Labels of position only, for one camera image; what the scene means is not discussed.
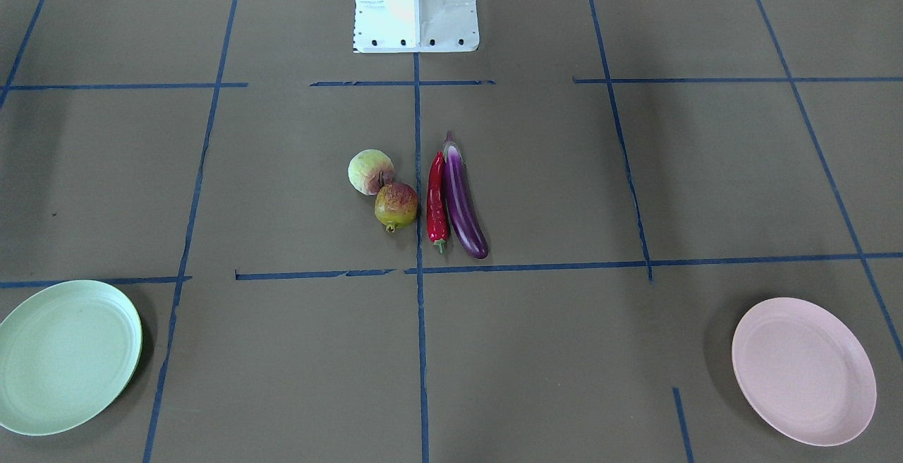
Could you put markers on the purple eggplant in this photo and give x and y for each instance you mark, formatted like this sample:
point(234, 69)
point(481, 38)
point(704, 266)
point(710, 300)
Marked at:
point(460, 211)

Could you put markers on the red chili pepper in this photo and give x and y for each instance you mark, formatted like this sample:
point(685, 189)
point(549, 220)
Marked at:
point(436, 217)

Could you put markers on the red green pomegranate fruit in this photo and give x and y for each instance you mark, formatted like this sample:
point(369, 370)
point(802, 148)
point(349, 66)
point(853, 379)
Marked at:
point(396, 206)

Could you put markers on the pale green peach fruit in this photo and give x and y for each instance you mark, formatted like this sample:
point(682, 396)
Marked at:
point(370, 170)

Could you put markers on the light pink plate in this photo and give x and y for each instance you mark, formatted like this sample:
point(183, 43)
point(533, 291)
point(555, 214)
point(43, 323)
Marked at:
point(804, 372)

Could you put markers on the light green plate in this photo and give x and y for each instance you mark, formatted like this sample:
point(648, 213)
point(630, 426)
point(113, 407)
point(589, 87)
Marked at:
point(67, 353)

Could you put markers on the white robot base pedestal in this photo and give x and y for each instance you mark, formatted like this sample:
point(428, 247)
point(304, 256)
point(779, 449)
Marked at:
point(390, 26)

